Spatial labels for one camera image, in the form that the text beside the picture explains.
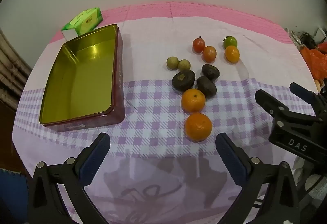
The beige patterned curtain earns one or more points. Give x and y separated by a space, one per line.
12 65

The green tissue pack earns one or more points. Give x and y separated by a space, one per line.
84 21

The red cherry tomato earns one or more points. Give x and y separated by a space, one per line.
198 45

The orange-red cherry tomato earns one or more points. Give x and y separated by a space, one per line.
209 53

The blue foam mat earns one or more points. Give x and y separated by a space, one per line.
11 193

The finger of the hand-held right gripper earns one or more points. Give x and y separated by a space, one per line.
304 90
276 106

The orange tangerine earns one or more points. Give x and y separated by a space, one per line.
198 127
193 100

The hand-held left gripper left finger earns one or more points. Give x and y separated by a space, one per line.
94 160

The brown wooden cabinet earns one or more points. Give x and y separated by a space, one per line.
10 132

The orange cherry tomato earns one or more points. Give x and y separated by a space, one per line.
232 53

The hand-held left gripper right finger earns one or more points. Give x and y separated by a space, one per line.
231 160

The pink foam mat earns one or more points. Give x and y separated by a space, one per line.
199 9

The dark brown fruit with scar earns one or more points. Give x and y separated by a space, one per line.
183 80

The tan longan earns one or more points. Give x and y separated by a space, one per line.
184 64
172 63

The purple checked tablecloth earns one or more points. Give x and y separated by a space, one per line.
153 42

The white knitted cloth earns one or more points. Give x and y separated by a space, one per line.
315 183

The dark clutter pile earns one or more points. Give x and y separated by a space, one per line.
306 37

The gold and maroon tin box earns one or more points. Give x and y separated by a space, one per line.
76 81

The green cherry tomato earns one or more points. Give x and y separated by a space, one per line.
230 42

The orange plastic bag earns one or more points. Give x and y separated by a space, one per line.
318 60

